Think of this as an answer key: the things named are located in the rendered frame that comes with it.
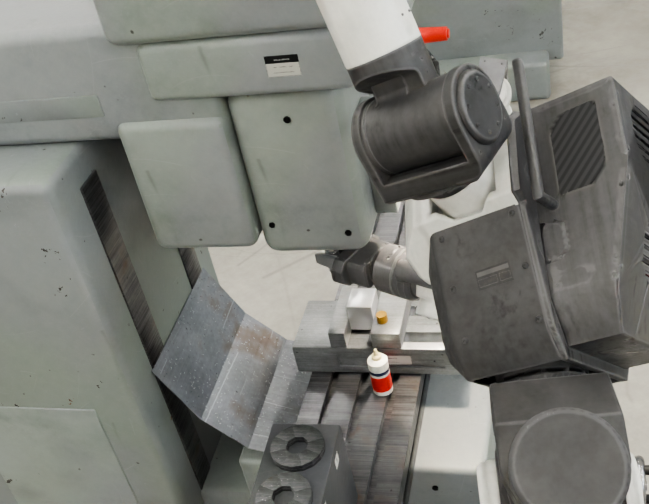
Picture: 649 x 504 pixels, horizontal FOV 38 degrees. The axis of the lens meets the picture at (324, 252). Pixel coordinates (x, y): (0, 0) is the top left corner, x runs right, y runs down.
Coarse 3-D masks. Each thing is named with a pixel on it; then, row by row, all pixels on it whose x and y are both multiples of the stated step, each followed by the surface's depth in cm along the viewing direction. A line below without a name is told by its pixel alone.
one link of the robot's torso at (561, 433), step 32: (512, 384) 102; (544, 384) 100; (576, 384) 99; (608, 384) 98; (512, 416) 96; (544, 416) 90; (576, 416) 89; (608, 416) 94; (512, 448) 90; (544, 448) 89; (576, 448) 88; (608, 448) 88; (512, 480) 88; (544, 480) 88; (576, 480) 87; (608, 480) 87
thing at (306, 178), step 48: (240, 96) 145; (288, 96) 143; (336, 96) 142; (240, 144) 151; (288, 144) 148; (336, 144) 146; (288, 192) 154; (336, 192) 152; (288, 240) 160; (336, 240) 158
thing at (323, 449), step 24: (288, 432) 154; (312, 432) 153; (336, 432) 154; (264, 456) 153; (288, 456) 150; (312, 456) 149; (336, 456) 152; (264, 480) 149; (288, 480) 146; (312, 480) 147; (336, 480) 152
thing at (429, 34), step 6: (420, 30) 131; (426, 30) 130; (432, 30) 130; (438, 30) 130; (444, 30) 130; (426, 36) 130; (432, 36) 130; (438, 36) 130; (444, 36) 130; (426, 42) 131
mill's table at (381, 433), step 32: (384, 224) 232; (320, 384) 191; (352, 384) 189; (416, 384) 186; (320, 416) 184; (352, 416) 184; (384, 416) 182; (416, 416) 182; (352, 448) 176; (384, 448) 174; (416, 448) 182; (384, 480) 168
